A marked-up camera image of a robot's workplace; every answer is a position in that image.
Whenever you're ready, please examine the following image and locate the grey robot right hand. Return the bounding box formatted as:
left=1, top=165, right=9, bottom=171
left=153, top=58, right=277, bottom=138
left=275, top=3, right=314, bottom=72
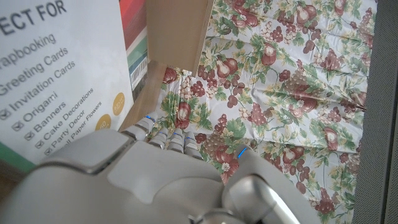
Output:
left=0, top=111, right=322, bottom=224

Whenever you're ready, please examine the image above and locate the colored cardstock book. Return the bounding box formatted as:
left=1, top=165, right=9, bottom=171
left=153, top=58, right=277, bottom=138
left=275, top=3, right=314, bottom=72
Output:
left=0, top=0, right=149, bottom=174

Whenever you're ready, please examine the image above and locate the fruit print backdrop cloth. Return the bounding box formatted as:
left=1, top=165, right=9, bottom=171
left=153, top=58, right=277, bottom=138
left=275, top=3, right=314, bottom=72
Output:
left=154, top=0, right=379, bottom=224

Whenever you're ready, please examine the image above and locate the wooden box with slot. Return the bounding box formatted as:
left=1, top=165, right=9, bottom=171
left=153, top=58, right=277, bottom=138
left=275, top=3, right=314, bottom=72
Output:
left=145, top=0, right=215, bottom=77

